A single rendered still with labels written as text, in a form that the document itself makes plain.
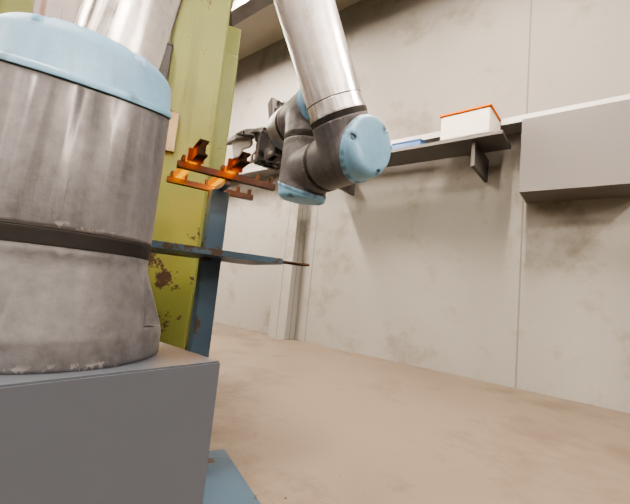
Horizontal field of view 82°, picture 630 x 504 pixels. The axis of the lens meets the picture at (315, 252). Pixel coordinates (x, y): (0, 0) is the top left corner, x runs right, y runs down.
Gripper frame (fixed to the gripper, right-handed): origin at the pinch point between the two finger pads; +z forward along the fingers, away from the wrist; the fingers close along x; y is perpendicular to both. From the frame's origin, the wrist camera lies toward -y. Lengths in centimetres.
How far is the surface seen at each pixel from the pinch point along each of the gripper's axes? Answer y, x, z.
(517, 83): -180, 287, 107
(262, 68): -319, 147, 460
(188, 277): 36, 0, 68
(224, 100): -66, 15, 110
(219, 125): -51, 14, 110
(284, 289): 40, 174, 340
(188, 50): -62, -12, 70
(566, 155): -88, 268, 53
